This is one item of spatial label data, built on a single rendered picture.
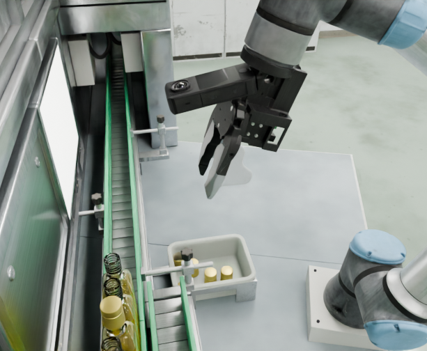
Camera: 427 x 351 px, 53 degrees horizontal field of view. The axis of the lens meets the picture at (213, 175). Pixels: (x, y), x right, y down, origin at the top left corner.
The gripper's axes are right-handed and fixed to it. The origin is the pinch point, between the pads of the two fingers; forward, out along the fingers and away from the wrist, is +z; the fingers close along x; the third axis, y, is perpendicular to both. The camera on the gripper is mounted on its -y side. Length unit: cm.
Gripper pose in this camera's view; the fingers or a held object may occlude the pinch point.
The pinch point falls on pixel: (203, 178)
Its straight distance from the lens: 63.2
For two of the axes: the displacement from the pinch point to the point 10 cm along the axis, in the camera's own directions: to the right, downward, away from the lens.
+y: 9.2, 1.6, 3.5
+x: -2.0, -5.9, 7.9
